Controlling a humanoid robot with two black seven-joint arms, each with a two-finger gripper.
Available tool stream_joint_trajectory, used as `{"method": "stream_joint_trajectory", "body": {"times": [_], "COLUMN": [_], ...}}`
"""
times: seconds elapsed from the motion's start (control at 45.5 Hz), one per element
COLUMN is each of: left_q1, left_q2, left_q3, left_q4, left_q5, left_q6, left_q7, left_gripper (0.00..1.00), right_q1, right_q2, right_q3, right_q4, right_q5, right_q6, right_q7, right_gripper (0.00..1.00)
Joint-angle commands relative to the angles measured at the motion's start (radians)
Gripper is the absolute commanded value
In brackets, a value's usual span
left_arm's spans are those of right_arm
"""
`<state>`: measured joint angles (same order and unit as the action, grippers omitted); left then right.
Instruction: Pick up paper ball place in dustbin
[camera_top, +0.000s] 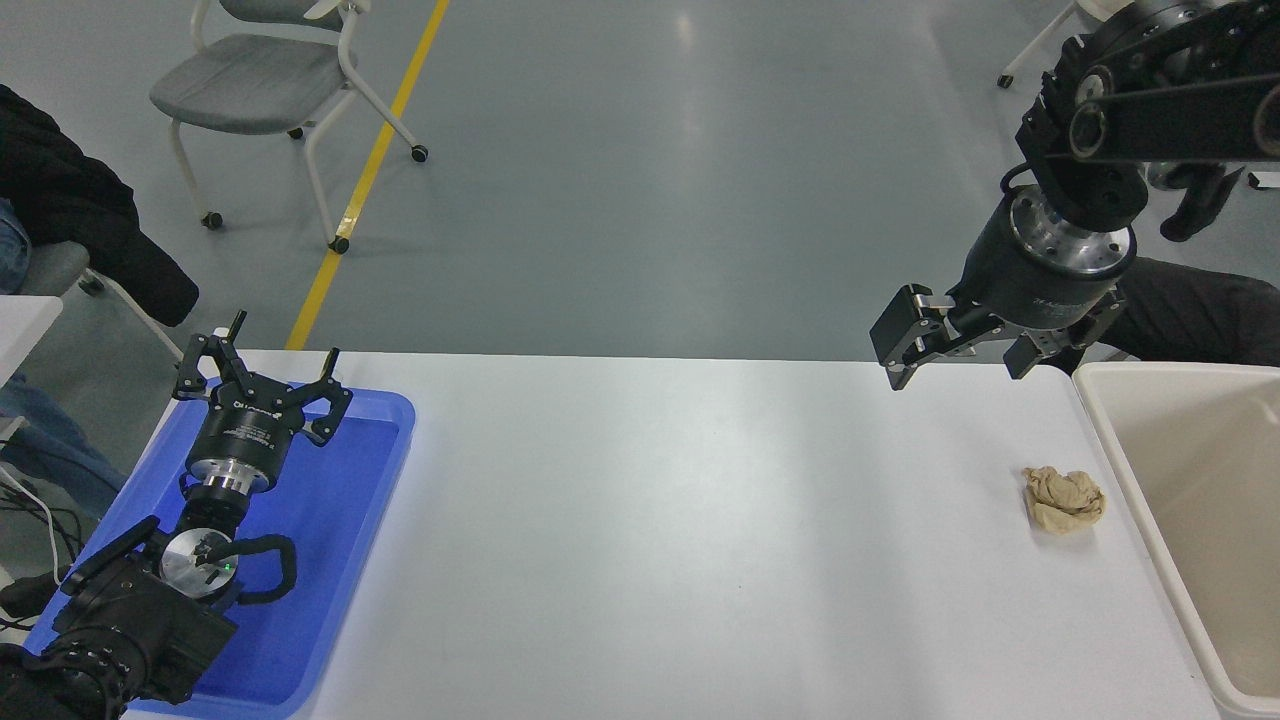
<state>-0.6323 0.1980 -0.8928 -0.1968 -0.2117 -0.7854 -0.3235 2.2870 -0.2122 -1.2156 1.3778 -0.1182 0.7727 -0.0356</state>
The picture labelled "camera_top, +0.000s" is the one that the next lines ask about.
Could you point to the tan paper ball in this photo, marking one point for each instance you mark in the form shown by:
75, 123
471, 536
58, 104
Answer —
1065, 500

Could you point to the white desk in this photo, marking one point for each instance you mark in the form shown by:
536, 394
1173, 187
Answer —
25, 335

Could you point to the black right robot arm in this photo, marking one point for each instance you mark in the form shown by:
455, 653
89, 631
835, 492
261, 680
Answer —
1170, 110

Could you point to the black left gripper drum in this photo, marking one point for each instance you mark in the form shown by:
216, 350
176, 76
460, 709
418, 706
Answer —
245, 432

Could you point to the large pale plastic bin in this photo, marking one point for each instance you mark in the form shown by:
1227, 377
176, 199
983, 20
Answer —
1200, 500

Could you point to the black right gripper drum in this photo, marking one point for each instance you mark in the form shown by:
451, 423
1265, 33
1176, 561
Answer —
1030, 280

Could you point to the blue plastic tray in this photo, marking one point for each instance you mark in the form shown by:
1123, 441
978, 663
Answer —
330, 520

